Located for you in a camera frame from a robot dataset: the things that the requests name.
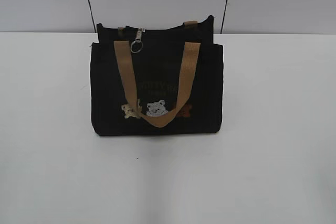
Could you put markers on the silver zipper pull with ring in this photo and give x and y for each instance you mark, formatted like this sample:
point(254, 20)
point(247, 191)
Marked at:
point(137, 45)

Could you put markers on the black canvas tote bag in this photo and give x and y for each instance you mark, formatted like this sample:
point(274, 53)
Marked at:
point(174, 85)

